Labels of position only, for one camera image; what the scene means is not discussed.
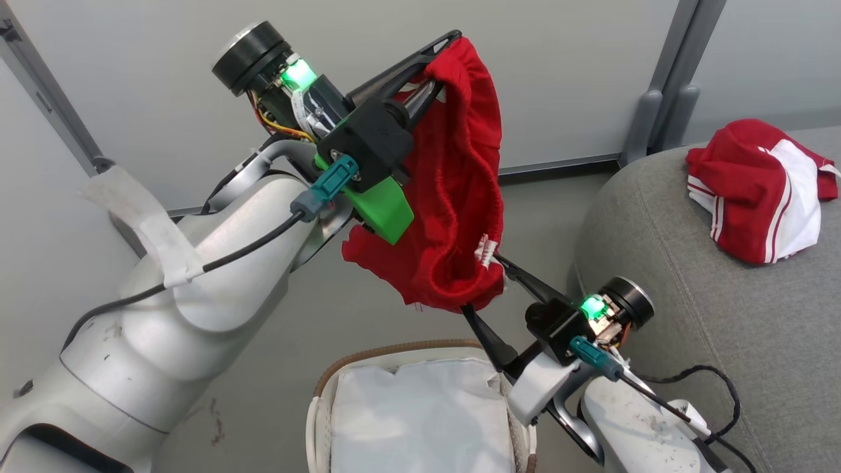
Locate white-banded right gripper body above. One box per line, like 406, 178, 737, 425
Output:
508, 276, 655, 426

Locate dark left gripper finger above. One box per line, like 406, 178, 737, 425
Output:
346, 30, 463, 110
388, 79, 443, 129

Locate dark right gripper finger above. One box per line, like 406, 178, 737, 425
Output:
494, 254, 572, 307
459, 305, 528, 382

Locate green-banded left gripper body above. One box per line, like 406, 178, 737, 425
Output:
212, 21, 416, 246

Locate red shorts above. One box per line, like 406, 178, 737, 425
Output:
342, 36, 507, 313

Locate red and white jersey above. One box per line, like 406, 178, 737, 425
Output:
685, 118, 841, 265

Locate grey fabric sofa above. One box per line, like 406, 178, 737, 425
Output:
574, 125, 841, 473

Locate white basket liner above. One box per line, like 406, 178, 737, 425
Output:
329, 357, 518, 473

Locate white wicker-rimmed laundry basket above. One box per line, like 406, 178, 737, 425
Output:
306, 339, 539, 473

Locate white tape strip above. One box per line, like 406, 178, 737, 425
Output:
79, 164, 206, 288

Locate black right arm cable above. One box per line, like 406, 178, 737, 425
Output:
569, 335, 760, 473

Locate grey double partition post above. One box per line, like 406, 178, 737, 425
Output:
620, 0, 727, 169

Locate grey slanted partition post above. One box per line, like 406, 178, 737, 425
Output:
0, 18, 116, 175

